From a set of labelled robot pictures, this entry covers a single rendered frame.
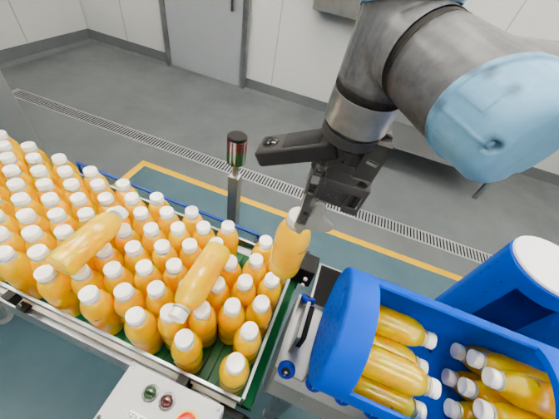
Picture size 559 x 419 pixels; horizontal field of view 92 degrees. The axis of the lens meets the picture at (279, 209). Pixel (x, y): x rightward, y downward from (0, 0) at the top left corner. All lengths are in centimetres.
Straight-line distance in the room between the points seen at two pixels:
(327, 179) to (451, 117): 19
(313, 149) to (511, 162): 20
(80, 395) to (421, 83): 186
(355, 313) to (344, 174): 31
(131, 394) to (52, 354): 137
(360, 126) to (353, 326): 40
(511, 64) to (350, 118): 14
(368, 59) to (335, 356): 50
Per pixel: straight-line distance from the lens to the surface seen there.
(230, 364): 65
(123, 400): 66
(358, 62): 29
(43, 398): 195
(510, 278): 134
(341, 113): 31
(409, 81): 23
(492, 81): 21
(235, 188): 98
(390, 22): 27
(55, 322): 100
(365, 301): 61
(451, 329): 92
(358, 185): 37
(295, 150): 36
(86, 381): 189
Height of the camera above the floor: 173
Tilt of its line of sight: 46 degrees down
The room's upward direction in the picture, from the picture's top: 13 degrees clockwise
